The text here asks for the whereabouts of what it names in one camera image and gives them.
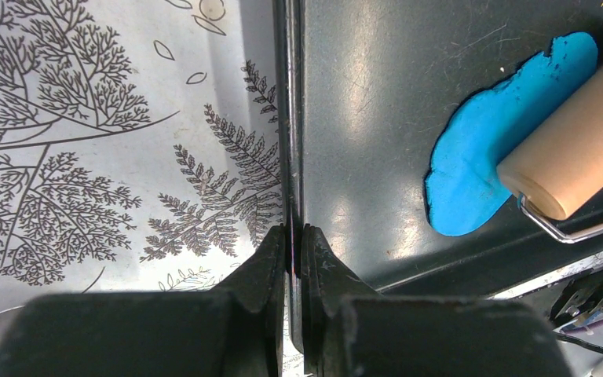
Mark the wooden dough roller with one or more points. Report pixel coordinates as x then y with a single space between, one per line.
559 167

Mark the black plastic tray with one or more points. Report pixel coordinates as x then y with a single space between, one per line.
365 90

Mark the floral tablecloth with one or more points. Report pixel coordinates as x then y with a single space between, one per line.
138 145

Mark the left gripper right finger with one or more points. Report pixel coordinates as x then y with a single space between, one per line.
349 329

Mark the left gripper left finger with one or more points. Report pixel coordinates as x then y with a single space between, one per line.
233 329

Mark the blue dough piece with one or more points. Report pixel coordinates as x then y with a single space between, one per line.
462 188

